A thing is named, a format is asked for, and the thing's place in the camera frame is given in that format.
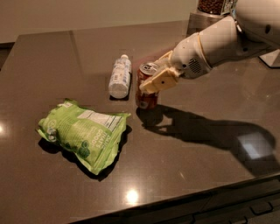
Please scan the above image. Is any dark drawer front with handles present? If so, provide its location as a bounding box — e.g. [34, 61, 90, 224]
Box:
[71, 174, 280, 224]

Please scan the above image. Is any clear plastic water bottle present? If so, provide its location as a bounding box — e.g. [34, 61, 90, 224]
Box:
[108, 54, 131, 99]

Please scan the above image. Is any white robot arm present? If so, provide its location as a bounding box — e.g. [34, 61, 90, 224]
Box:
[140, 0, 280, 94]

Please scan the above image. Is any steel snack dispenser base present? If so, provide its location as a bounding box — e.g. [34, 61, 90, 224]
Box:
[186, 10, 224, 36]

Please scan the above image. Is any green rice chip bag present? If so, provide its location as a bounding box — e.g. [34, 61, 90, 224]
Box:
[38, 100, 130, 175]

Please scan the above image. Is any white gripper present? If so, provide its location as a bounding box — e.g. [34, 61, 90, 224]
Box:
[139, 32, 212, 95]

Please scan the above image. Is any red coke can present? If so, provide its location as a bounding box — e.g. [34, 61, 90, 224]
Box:
[135, 61, 161, 110]

